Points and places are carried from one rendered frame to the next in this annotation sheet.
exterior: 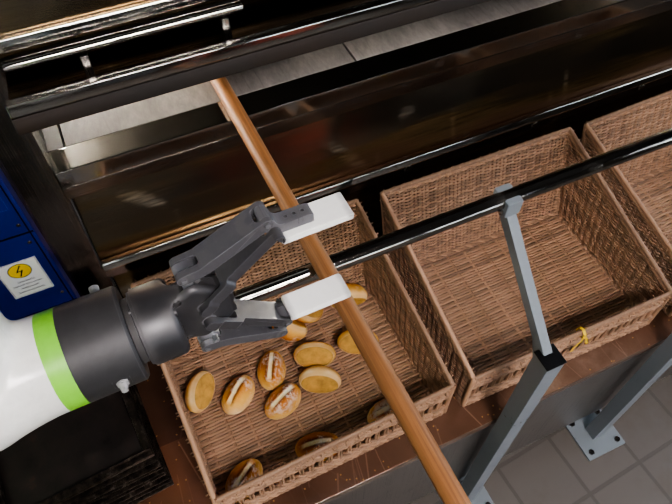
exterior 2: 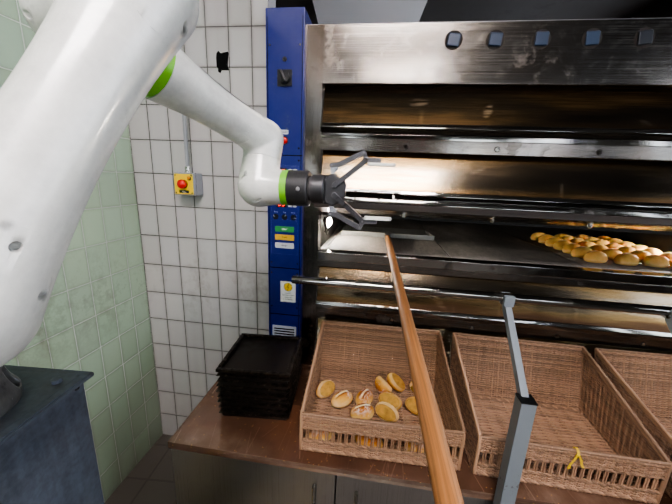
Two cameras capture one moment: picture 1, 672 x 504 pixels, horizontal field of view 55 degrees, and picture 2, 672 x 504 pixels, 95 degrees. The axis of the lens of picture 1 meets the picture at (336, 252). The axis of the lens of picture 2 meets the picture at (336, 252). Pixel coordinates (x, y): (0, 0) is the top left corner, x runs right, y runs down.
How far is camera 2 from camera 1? 70 cm
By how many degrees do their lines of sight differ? 48
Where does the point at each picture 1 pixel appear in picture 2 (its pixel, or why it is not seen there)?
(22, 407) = (268, 179)
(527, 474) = not seen: outside the picture
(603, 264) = (614, 447)
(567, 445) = not seen: outside the picture
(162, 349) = (314, 185)
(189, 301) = (330, 178)
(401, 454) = (418, 476)
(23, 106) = not seen: hidden behind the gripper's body
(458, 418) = (467, 479)
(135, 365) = (304, 183)
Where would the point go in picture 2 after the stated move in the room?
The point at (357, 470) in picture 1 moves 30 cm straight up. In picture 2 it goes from (386, 468) to (393, 391)
